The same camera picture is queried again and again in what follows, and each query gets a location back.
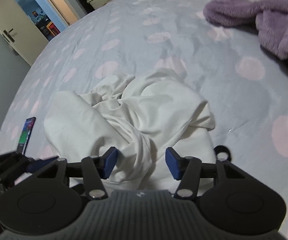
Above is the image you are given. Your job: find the white t-shirt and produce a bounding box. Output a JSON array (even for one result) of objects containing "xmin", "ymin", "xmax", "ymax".
[{"xmin": 44, "ymin": 68, "xmax": 215, "ymax": 193}]

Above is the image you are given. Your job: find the black smartphone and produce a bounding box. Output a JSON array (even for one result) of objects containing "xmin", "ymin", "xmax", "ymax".
[{"xmin": 16, "ymin": 116, "xmax": 36, "ymax": 155}]

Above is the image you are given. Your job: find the purple fluffy blanket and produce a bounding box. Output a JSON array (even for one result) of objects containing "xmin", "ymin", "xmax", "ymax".
[{"xmin": 203, "ymin": 0, "xmax": 288, "ymax": 60}]

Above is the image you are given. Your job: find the white door with handle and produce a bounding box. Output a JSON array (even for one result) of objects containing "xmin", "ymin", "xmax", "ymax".
[{"xmin": 0, "ymin": 0, "xmax": 48, "ymax": 66}]

